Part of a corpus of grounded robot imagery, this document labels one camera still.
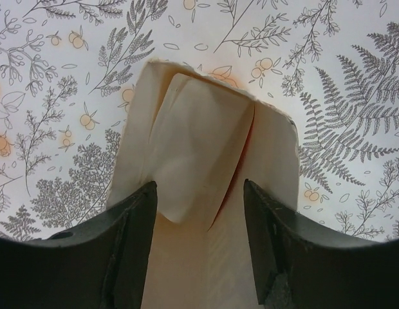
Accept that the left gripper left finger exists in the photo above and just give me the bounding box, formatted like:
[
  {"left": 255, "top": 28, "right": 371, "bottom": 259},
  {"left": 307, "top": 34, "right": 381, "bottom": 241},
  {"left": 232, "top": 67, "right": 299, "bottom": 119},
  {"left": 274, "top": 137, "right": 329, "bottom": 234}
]
[{"left": 0, "top": 182, "right": 157, "bottom": 308}]

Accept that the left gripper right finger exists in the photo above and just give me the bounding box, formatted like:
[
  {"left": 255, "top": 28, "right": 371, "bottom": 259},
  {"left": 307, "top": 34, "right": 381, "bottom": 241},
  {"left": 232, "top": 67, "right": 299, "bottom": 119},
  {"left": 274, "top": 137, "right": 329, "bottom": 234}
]
[{"left": 243, "top": 180, "right": 399, "bottom": 308}]

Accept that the coffee filter box orange black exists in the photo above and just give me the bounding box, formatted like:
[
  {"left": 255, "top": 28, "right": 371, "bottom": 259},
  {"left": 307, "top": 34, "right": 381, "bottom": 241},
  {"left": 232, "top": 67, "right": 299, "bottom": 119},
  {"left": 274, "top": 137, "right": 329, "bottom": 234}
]
[{"left": 107, "top": 60, "right": 299, "bottom": 308}]

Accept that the floral tablecloth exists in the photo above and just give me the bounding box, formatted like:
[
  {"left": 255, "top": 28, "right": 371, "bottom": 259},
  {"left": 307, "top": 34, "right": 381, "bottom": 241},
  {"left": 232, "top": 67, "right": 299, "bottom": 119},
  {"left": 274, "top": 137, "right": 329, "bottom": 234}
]
[{"left": 0, "top": 1, "right": 399, "bottom": 241}]

